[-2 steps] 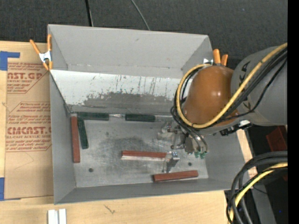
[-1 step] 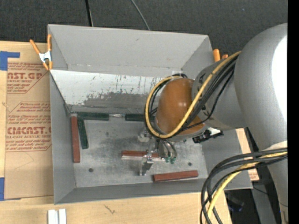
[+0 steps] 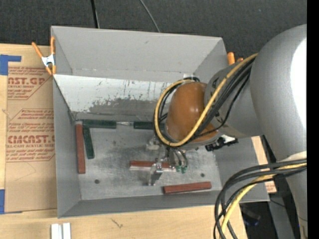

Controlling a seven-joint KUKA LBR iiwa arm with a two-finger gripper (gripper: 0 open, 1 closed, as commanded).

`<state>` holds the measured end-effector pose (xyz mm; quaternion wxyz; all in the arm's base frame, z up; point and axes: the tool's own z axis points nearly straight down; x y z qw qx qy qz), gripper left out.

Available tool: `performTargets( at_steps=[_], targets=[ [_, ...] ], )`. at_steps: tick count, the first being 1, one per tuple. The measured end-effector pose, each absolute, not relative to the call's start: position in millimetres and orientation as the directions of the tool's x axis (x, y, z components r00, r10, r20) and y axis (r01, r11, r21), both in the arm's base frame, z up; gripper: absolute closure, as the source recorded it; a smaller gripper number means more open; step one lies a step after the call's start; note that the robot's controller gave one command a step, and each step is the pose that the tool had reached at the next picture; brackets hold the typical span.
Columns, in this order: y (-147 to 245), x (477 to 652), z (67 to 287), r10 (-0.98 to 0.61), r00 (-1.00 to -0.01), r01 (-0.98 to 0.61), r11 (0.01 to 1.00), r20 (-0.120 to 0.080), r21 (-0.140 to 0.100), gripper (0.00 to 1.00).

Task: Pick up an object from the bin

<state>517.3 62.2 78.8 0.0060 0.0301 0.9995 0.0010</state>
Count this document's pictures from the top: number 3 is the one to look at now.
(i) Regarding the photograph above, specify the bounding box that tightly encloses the brown cardboard board red print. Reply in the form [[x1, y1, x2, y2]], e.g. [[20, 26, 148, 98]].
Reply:
[[0, 43, 58, 214]]

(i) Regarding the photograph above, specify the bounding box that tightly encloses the red-brown flat block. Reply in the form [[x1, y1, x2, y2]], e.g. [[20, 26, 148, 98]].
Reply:
[[129, 160, 175, 171], [162, 181, 213, 195], [75, 123, 86, 175]]

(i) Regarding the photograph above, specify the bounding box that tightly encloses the grey metal bin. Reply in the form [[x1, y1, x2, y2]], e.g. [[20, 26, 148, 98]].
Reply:
[[50, 25, 271, 219]]

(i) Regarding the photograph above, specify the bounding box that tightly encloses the dark green flat block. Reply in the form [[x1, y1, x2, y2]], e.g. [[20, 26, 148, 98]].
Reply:
[[82, 119, 117, 129], [133, 121, 165, 130], [82, 126, 95, 160]]

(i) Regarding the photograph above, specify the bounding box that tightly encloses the black cylinder on white bracket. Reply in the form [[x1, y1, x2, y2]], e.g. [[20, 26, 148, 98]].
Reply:
[[205, 134, 239, 152]]

